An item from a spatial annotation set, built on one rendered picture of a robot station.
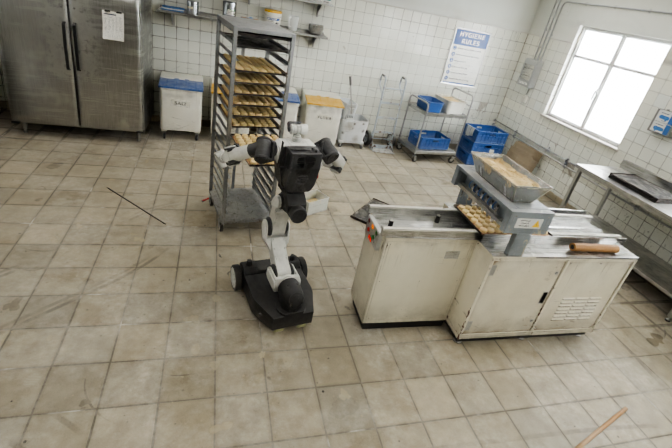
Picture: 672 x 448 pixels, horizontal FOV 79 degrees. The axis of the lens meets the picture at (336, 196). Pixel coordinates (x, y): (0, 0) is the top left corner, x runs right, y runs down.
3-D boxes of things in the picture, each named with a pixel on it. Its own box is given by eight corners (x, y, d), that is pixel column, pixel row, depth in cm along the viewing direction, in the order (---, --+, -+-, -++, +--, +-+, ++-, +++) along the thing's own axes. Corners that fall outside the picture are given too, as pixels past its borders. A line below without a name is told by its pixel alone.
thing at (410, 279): (425, 298, 350) (458, 208, 310) (443, 328, 321) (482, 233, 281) (347, 300, 330) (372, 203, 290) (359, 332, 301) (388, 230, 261)
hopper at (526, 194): (497, 170, 315) (503, 154, 309) (544, 207, 268) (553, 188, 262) (464, 168, 307) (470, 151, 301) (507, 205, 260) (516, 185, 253)
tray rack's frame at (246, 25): (272, 227, 398) (298, 34, 318) (219, 232, 375) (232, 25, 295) (255, 196, 447) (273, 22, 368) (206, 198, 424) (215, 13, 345)
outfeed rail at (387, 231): (614, 240, 323) (619, 233, 320) (617, 242, 321) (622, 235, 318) (379, 233, 266) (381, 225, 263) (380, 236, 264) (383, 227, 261)
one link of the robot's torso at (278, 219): (286, 237, 313) (304, 205, 278) (264, 239, 305) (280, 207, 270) (282, 220, 320) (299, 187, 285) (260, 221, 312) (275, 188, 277)
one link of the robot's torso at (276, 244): (298, 280, 299) (290, 215, 306) (271, 284, 290) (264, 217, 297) (291, 280, 312) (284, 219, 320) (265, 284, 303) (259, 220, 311)
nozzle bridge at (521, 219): (479, 204, 338) (493, 166, 323) (534, 257, 277) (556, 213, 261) (443, 202, 329) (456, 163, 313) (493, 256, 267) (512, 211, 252)
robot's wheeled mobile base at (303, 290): (325, 324, 299) (333, 288, 284) (255, 338, 275) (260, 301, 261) (295, 270, 348) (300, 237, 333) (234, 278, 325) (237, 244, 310)
